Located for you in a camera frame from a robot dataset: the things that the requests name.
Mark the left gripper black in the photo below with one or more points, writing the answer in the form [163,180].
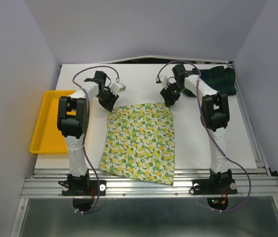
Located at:
[109,104]

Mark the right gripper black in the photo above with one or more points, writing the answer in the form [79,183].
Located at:
[169,98]

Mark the lemon print skirt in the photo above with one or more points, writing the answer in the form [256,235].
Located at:
[140,143]

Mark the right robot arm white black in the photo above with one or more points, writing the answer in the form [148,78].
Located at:
[214,116]

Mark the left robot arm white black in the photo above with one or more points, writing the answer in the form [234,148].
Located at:
[72,121]

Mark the dark green plaid skirt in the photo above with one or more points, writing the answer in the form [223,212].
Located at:
[221,79]

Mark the yellow plastic tray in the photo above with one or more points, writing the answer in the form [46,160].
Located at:
[47,139]

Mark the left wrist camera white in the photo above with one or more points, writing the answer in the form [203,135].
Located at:
[117,87]

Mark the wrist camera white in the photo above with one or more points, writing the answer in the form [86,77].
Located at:
[117,87]
[163,80]

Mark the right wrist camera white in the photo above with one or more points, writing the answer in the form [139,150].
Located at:
[163,80]

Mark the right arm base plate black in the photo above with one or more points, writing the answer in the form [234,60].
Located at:
[206,187]

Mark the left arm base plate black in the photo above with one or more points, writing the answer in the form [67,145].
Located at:
[92,188]

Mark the aluminium rail frame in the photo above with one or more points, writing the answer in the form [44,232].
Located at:
[48,171]

